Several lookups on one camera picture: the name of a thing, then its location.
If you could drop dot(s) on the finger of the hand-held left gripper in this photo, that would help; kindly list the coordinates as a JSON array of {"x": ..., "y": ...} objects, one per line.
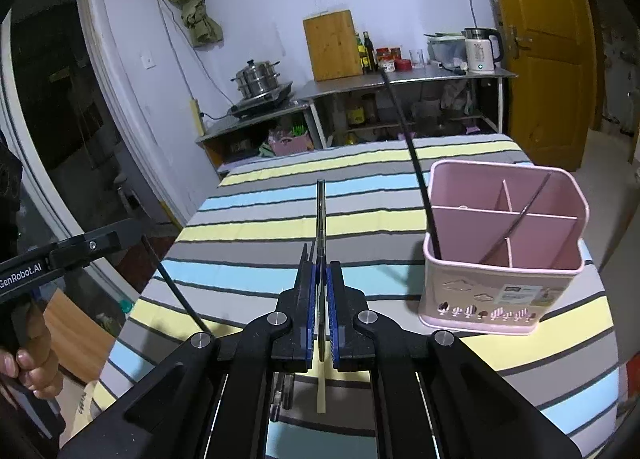
[{"x": 85, "y": 249}]

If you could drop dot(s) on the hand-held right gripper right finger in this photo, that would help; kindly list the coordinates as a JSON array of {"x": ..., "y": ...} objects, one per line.
[{"x": 332, "y": 314}]

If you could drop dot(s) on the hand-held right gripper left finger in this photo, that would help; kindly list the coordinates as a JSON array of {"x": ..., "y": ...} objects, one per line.
[{"x": 314, "y": 309}]

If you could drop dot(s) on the black chopstick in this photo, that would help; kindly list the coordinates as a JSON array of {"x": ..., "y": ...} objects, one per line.
[
  {"x": 175, "y": 284},
  {"x": 415, "y": 159},
  {"x": 520, "y": 214}
]

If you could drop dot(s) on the pink utensil holder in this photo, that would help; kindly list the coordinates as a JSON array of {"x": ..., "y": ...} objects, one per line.
[{"x": 500, "y": 284}]

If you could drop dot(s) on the person's left hand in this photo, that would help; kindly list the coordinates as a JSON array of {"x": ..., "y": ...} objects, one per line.
[{"x": 37, "y": 364}]

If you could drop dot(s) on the striped tablecloth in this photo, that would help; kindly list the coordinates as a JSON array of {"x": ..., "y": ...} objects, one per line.
[{"x": 260, "y": 219}]

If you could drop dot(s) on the pink plastic basket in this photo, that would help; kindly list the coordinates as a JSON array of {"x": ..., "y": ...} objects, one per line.
[{"x": 292, "y": 145}]

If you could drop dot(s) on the beige power strip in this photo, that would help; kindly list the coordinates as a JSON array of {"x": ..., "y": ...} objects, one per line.
[{"x": 196, "y": 116}]

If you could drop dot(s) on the white framed glass door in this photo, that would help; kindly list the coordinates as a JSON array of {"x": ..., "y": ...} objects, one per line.
[{"x": 115, "y": 64}]

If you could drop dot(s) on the low steel kitchen shelf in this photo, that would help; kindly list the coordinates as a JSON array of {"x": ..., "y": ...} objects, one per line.
[{"x": 235, "y": 124}]

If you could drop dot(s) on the yellow labelled jar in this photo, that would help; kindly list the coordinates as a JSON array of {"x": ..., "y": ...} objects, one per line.
[{"x": 356, "y": 116}]

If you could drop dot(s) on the black induction cooker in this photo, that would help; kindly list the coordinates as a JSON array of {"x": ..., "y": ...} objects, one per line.
[{"x": 265, "y": 104}]

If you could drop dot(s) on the tall steel kitchen table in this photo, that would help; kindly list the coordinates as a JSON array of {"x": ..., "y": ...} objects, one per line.
[{"x": 350, "y": 84}]

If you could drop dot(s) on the steel steamer pot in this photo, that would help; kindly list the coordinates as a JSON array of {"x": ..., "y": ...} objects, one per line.
[{"x": 257, "y": 79}]

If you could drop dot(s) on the red tin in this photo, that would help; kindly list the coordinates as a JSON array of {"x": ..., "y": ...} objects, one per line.
[{"x": 404, "y": 65}]

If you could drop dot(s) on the red lidded jar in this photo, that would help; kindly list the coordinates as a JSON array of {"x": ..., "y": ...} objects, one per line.
[{"x": 383, "y": 59}]

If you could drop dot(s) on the sauce bottles and jars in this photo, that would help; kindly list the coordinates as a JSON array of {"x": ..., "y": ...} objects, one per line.
[{"x": 367, "y": 54}]

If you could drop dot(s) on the wooden cutting board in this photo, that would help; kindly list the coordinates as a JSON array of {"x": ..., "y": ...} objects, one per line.
[{"x": 332, "y": 46}]

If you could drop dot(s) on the clear drinking glass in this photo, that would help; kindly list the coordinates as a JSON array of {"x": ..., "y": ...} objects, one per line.
[{"x": 416, "y": 58}]

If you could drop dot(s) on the white plastic container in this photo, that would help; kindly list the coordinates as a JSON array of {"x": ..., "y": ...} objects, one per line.
[{"x": 445, "y": 49}]

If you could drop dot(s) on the white electric kettle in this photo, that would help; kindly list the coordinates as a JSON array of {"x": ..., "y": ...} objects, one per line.
[{"x": 480, "y": 54}]

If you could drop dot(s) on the yellow wooden door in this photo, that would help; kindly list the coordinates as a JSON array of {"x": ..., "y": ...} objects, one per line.
[{"x": 540, "y": 49}]

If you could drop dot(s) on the white wall socket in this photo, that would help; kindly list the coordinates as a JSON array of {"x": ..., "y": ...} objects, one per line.
[{"x": 147, "y": 60}]

